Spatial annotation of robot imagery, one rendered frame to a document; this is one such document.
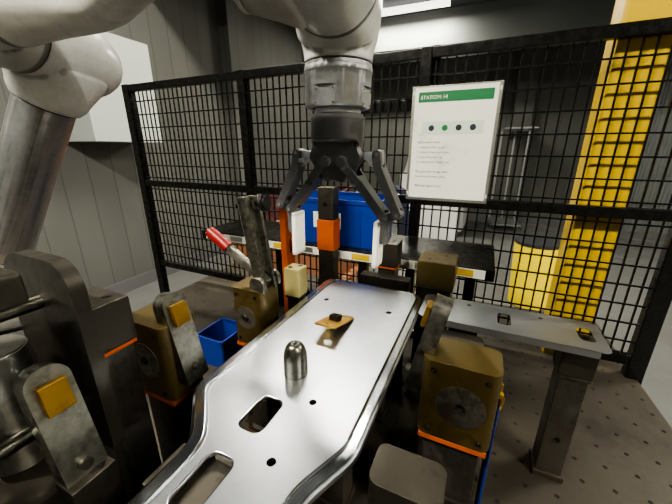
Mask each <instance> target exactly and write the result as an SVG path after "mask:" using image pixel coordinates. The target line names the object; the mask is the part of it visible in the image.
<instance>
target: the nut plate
mask: <svg viewBox="0 0 672 504"><path fill-rule="evenodd" d="M342 316H344V317H342ZM353 319H354V317H352V316H348V315H343V314H339V313H331V314H330V315H329V316H327V317H325V318H323V319H320V320H318V321H316V322H315V325H318V326H322V327H326V328H329V329H337V328H339V327H340V326H342V325H344V324H346V323H348V322H350V321H351V320H353ZM327 324H328V325H327Z"/></svg>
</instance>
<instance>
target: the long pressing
mask: <svg viewBox="0 0 672 504"><path fill-rule="evenodd" d="M324 299H329V300H327V301H326V300H324ZM422 303H423V300H422V299H421V298H420V297H419V296H417V295H415V294H413V293H409V292H404V291H399V290H393V289H388V288H382V287H377V286H371V285H366V284H360V283H355V282H349V281H343V280H339V279H335V278H332V279H328V280H326V281H325V282H323V283H322V284H321V285H320V286H318V287H317V288H316V289H315V290H313V291H312V292H311V293H310V294H308V295H307V296H306V297H305V298H303V299H302V300H301V301H300V302H298V303H297V304H296V305H295V306H294V307H292V308H291V309H290V310H289V311H287V312H286V313H285V314H284V315H282V316H281V317H280V318H279V319H277V320H276V321H275V322H274V323H272V324H271V325H270V326H269V327H267V328H266V329H265V330H264V331H262V332H261V333H260V334H259V335H258V336H256V337H255V338H254V339H253V340H251V341H250V342H249V343H248V344H246V345H245V346H244V347H243V348H241V349H240V350H239V351H238V352H236V353H235V354H234V355H233V356H231V357H230V358H229V359H228V360H226V361H225V362H224V363H223V364H221V365H220V366H219V367H218V368H217V369H215V370H214V371H213V372H212V373H210V374H209V375H208V376H207V377H205V378H204V379H203V380H202V381H201V382H200V383H199V384H198V386H197V387H196V389H195V391H194V394H193V401H192V415H191V430H190V435H189V438H188V440H187V442H186V444H185V445H184V447H183V448H182V449H181V450H180V452H179V453H178V454H177V455H176V456H175V457H174V458H173V459H172V460H171V461H170V462H169V463H168V464H167V465H166V466H165V467H164V468H163V469H162V470H161V471H159V472H158V473H157V474H156V475H155V476H154V477H153V478H152V479H151V480H150V481H149V482H148V483H147V484H146V485H145V486H144V487H143V488H142V489H141V490H140V491H139V492H138V493H137V494H136V495H135V496H134V497H133V498H132V499H131V500H130V501H129V502H128V503H127V504H171V500H172V498H173V497H174V495H175V494H176V493H177V492H178V491H179V490H180V489H181V488H182V487H183V485H184V484H185V483H186V482H187V481H188V480H189V479H190V478H191V477H192V476H193V474H194V473H195V472H196V471H197V470H198V469H199V468H200V467H201V466H202V465H203V463H204V462H205V461H206V460H207V459H208V458H210V457H212V456H215V455H218V456H221V457H223V458H225V459H227V460H229V461H230V462H231V463H232V468H231V470H230V471H229V472H228V474H227V475H226V476H225V477H224V478H223V480H222V481H221V482H220V483H219V485H218V486H217V487H216V488H215V490H214V491H213V492H212V493H211V495H210V496H209V497H208V498H207V500H206V501H205V502H204V503H203V504H312V503H313V502H314V501H315V500H316V499H317V498H318V497H319V496H320V495H322V494H323V493H324V492H325V491H326V490H327V489H328V488H329V487H331V486H332V485H333V484H334V483H335V482H336V481H337V480H338V479H339V478H341V477H342V476H343V475H344V474H345V473H346V472H347V471H348V470H349V469H350V468H351V467H352V466H353V465H354V464H355V462H356V461H357V459H358V458H359V456H360V454H361V451H362V449H363V447H364V444H365V442H366V439H367V437H368V435H369V432H370V430H371V428H372V425H373V423H374V420H375V418H376V416H377V413H378V411H379V409H380V406H381V404H382V402H383V399H384V397H385V394H386V392H387V390H388V387H389V385H390V383H391V380H392V378H393V376H394V373H395V371H396V368H397V366H398V364H399V361H400V359H401V357H402V354H403V352H404V349H405V347H406V345H407V342H408V340H409V338H410V335H411V333H412V331H413V328H414V326H415V323H416V321H417V319H418V316H419V310H420V307H421V305H422ZM386 312H391V314H387V313H386ZM331 313H339V314H343V315H348V316H352V317H354V319H353V320H351V321H350V322H348V323H346V324H344V325H342V326H340V327H339V328H338V329H329V328H326V327H322V326H318V325H315V322H316V321H318V320H320V319H323V318H325V317H327V316H329V315H330V314H331ZM292 340H299V341H301V342H302V343H303V344H304V346H305V348H306V351H307V364H308V374H307V376H306V377H304V378H303V379H301V380H289V379H287V378H286V377H285V376H284V361H283V354H284V349H285V347H286V345H287V344H288V343H289V342H290V341H292ZM263 399H271V400H274V401H276V402H279V403H280V404H281V408H280V409H279V410H278V412H277V413H276V414H275V415H274V416H273V418H272V419H271V420H270V421H269V423H268V424H267V425H266V426H265V428H264V429H263V430H262V431H260V432H257V433H252V432H249V431H247V430H245V429H243V428H241V427H240V423H241V422H242V421H243V419H244V418H245V417H246V416H247V415H248V414H249V413H250V412H251V411H252V409H253V408H254V407H255V406H256V405H257V404H258V403H259V402H260V401H261V400H263ZM311 400H315V401H316V402H317V403H316V404H315V405H310V404H309V402H310V401H311ZM271 458H274V459H275V460H276V464H275V465H274V466H272V467H269V466H267V465H266V462H267V461H268V460H269V459H271Z"/></svg>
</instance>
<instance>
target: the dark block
mask: <svg viewBox="0 0 672 504"><path fill-rule="evenodd" d="M87 292H88V296H89V300H90V303H91V307H92V311H93V315H94V318H95V322H96V326H97V330H98V333H99V337H100V341H101V344H102V348H103V352H104V356H105V359H106V363H107V367H108V371H109V374H110V378H111V382H112V386H113V389H114V393H115V397H116V401H117V404H118V408H119V412H120V416H121V419H122V423H123V427H124V430H125V434H126V438H127V440H125V441H124V442H123V443H122V444H120V445H119V446H118V447H117V448H115V449H114V451H115V454H116V458H117V461H118V465H119V468H120V472H121V475H122V478H123V482H124V485H125V489H126V492H127V496H128V499H129V501H130V500H131V499H132V498H133V497H134V496H135V495H136V494H137V493H138V492H139V491H140V490H141V489H142V488H143V486H142V483H143V482H144V481H145V480H146V479H147V478H148V477H149V476H150V475H151V474H152V473H153V472H154V471H155V470H156V469H157V468H158V467H159V466H160V465H161V459H160V455H159V451H158V446H157V442H156V438H155V433H154V429H153V425H152V420H151V416H150V412H149V407H148V403H147V399H146V394H145V390H144V386H143V381H142V377H141V372H140V368H139V364H138V359H137V355H136V351H135V346H134V342H135V341H137V333H136V329H135V324H134V320H133V315H132V311H131V306H130V302H129V298H128V296H127V295H125V294H121V293H118V292H114V291H111V290H107V289H104V288H100V287H97V286H93V287H90V288H87Z"/></svg>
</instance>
